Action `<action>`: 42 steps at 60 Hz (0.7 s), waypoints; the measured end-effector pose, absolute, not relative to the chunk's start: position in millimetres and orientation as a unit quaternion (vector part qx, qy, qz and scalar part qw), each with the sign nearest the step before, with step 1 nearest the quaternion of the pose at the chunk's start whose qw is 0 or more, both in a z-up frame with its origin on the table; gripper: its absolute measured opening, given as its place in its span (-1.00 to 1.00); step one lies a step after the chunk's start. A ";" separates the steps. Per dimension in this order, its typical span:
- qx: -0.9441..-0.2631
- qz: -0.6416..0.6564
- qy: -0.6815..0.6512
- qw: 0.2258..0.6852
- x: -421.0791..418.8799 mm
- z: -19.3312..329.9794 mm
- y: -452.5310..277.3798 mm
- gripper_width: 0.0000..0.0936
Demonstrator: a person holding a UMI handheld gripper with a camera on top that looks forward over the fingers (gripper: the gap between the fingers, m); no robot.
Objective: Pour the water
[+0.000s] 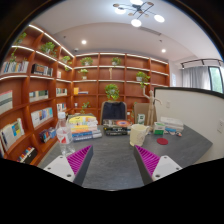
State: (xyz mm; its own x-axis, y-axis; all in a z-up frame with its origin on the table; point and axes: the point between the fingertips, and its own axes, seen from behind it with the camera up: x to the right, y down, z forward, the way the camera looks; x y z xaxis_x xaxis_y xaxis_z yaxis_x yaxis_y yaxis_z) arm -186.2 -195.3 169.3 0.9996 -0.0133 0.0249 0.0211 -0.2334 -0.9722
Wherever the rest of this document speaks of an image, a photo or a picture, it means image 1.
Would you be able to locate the green and white box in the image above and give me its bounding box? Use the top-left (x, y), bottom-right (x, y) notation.
top-left (153, 122), bottom-right (166, 135)

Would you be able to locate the red round coaster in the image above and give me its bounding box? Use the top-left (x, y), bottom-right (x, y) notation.
top-left (157, 138), bottom-right (168, 145)

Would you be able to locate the wooden artist mannequin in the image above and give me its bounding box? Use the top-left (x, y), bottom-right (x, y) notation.
top-left (143, 86), bottom-right (162, 127)

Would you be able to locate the white curtain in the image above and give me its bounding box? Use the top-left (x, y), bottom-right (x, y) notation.
top-left (182, 66), bottom-right (211, 90)

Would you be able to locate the brown cardboard box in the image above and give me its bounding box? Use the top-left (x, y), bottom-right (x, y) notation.
top-left (134, 103), bottom-right (149, 125)

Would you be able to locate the ceiling light fixture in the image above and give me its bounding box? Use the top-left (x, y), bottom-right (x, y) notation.
top-left (113, 0), bottom-right (165, 28)

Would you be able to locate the wooden wall bookshelf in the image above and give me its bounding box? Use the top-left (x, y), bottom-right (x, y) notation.
top-left (0, 25), bottom-right (170, 165)

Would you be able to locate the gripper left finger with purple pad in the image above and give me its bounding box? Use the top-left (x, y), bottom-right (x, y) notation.
top-left (44, 145), bottom-right (93, 186)

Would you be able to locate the colourful book stack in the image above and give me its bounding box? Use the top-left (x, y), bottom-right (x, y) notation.
top-left (68, 114), bottom-right (102, 141)

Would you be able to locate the potted green plant centre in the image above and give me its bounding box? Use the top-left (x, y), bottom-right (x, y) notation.
top-left (105, 84), bottom-right (120, 101)

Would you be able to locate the white boxes stack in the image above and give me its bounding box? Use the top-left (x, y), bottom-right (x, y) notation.
top-left (160, 117), bottom-right (184, 132)

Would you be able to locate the dark office chair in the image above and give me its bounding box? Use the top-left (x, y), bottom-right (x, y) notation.
top-left (100, 101), bottom-right (127, 122)

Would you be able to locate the clear plastic water bottle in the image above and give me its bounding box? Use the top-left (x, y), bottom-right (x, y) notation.
top-left (56, 112), bottom-right (75, 157)

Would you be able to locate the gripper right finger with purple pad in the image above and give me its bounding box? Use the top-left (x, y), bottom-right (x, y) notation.
top-left (134, 145), bottom-right (181, 185)

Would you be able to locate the dark book stack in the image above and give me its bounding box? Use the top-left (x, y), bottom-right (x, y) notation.
top-left (103, 119), bottom-right (131, 136)

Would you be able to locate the white partition panel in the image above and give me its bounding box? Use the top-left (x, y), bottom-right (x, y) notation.
top-left (154, 87), bottom-right (224, 163)

